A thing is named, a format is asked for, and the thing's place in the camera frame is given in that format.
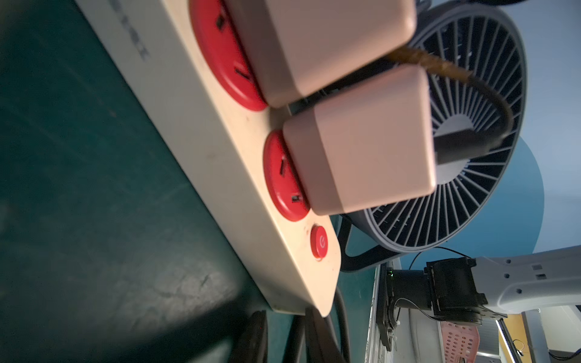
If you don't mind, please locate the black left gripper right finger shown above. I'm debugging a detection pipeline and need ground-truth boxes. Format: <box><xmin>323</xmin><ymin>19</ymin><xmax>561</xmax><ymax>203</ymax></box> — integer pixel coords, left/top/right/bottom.
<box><xmin>305</xmin><ymin>307</ymin><xmax>351</xmax><ymax>362</ymax></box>

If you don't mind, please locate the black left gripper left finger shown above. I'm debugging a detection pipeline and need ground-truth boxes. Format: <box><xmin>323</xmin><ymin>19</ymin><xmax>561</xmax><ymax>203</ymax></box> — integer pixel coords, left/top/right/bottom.
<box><xmin>228</xmin><ymin>311</ymin><xmax>268</xmax><ymax>363</ymax></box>

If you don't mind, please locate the black orange fan cable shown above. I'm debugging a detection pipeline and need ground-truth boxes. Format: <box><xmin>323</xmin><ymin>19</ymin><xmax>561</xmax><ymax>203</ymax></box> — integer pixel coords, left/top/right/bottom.
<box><xmin>385</xmin><ymin>46</ymin><xmax>516</xmax><ymax>166</ymax></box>

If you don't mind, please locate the white red power strip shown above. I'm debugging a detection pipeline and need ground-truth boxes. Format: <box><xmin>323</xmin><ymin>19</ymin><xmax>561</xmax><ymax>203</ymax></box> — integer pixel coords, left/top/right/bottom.
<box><xmin>79</xmin><ymin>1</ymin><xmax>341</xmax><ymax>316</ymax></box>

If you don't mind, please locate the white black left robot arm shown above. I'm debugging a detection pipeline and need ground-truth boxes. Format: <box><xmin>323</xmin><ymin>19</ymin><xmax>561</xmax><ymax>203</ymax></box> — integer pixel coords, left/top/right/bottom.
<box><xmin>284</xmin><ymin>246</ymin><xmax>580</xmax><ymax>362</ymax></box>

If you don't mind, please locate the navy desk fan front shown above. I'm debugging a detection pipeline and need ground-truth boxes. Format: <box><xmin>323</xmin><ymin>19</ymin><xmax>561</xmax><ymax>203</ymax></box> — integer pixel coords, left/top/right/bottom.
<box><xmin>339</xmin><ymin>1</ymin><xmax>528</xmax><ymax>272</ymax></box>

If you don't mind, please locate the black power strip cable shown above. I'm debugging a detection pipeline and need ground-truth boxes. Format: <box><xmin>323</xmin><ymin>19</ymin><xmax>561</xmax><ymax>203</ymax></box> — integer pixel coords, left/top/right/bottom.
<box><xmin>282</xmin><ymin>287</ymin><xmax>353</xmax><ymax>363</ymax></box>

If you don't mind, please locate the aluminium frame rail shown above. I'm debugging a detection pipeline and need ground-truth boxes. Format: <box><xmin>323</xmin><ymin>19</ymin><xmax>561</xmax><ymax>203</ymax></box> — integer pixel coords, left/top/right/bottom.
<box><xmin>365</xmin><ymin>265</ymin><xmax>385</xmax><ymax>363</ymax></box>

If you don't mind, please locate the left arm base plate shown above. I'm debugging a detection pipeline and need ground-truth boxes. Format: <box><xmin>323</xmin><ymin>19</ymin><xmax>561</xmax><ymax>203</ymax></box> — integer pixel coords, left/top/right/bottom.
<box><xmin>375</xmin><ymin>263</ymin><xmax>401</xmax><ymax>352</ymax></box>

